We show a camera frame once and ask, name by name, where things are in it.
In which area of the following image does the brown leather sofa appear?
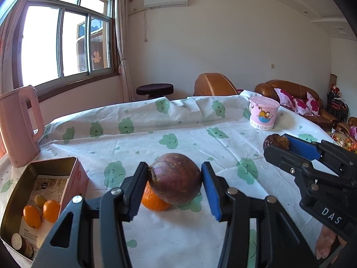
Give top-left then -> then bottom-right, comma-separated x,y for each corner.
255,80 -> 339,129

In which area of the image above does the dark round stool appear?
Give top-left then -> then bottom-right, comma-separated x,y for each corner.
136,83 -> 174,99

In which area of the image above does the white air conditioner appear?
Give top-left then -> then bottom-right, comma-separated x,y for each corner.
143,0 -> 188,8

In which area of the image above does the large floral pillow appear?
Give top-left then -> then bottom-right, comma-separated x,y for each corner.
275,88 -> 310,115

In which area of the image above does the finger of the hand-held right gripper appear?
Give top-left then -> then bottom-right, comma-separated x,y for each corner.
264,145 -> 344,185
284,134 -> 322,161

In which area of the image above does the cluttered dark shelf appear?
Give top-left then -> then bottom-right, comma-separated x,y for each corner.
326,74 -> 350,115

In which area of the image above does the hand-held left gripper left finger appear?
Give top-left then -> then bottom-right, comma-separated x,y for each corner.
32,161 -> 149,268

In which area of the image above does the pink patterned curtain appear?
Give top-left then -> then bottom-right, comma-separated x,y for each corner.
0,6 -> 21,92

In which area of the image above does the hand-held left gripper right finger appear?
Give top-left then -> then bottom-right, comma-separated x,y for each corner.
201,161 -> 318,268

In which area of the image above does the white tablecloth with green clouds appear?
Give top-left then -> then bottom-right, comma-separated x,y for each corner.
0,90 -> 339,268

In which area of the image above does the small orange kumquat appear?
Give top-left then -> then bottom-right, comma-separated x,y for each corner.
43,199 -> 61,224
23,205 -> 42,229

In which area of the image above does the round layered cake snack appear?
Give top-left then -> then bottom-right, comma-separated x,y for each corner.
11,233 -> 34,259

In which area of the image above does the printed paper leaflet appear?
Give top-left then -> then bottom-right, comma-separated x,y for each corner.
19,174 -> 70,246

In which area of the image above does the purple passion fruit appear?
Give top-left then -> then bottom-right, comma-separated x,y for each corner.
148,153 -> 202,205

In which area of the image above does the orange mandarin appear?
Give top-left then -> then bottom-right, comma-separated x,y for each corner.
141,181 -> 171,211

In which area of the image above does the colourful snack pile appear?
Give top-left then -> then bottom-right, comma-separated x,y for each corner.
333,117 -> 357,154

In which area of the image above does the pink electric kettle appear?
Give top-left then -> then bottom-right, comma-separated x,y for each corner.
0,85 -> 45,168

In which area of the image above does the sliding glass window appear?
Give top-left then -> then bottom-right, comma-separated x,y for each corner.
12,0 -> 119,95

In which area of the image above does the pink metal tin box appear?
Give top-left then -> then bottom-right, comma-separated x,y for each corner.
0,156 -> 90,261

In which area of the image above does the pink cartoon cup with lid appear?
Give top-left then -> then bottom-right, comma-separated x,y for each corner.
249,96 -> 280,131

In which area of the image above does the brown leather armchair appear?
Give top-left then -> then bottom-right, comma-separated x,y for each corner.
193,73 -> 239,97

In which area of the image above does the person's right hand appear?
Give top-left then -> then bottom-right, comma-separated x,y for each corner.
315,225 -> 343,261

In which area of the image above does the small floral pillow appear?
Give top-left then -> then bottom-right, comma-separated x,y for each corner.
306,92 -> 321,116

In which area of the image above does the beige curtain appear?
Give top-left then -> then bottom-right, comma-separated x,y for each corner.
107,0 -> 134,103

